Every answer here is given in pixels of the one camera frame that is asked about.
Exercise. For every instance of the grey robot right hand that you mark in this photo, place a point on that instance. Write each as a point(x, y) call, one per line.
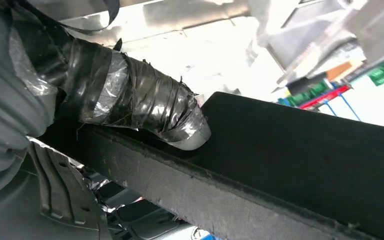
point(129, 89)

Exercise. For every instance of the stainless steel workbench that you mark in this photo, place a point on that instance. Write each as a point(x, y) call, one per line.
point(205, 56)

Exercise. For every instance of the red metal bar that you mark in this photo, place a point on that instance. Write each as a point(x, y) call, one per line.
point(324, 97)

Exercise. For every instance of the stainless steel side table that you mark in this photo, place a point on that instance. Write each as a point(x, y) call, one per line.
point(377, 26)

